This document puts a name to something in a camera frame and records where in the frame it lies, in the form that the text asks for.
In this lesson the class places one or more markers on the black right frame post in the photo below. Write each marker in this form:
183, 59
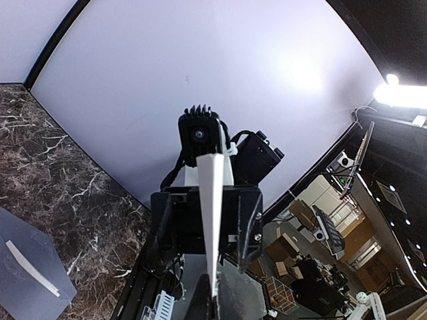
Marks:
54, 40

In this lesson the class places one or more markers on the white slotted cable duct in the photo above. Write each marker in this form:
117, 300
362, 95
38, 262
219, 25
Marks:
162, 309

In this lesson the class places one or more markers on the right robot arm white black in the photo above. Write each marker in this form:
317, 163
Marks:
253, 161

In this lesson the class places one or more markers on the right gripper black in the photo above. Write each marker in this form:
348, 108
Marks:
176, 225

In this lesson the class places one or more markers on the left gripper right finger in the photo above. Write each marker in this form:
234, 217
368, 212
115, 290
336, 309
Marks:
239, 297

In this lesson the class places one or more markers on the beige letter paper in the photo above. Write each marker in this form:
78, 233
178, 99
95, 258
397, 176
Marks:
30, 269

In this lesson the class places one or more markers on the beige lined letter sheet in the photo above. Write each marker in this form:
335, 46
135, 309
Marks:
210, 174

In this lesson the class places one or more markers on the grey envelope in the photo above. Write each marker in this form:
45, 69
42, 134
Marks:
34, 282

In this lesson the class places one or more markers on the black front table rail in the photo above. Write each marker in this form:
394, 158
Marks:
140, 286

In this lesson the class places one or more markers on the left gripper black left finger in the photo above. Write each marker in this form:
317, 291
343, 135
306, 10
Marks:
201, 305

